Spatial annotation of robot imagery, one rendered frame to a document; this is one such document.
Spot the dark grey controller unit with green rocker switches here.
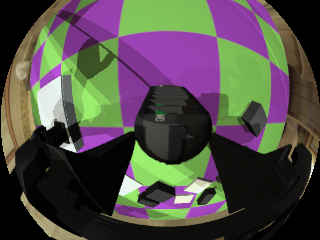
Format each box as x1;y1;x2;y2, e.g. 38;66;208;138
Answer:
135;84;212;165

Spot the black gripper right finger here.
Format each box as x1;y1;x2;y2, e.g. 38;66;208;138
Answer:
208;132;292;215

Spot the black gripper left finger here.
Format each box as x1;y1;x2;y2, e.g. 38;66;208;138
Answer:
43;131;136;216

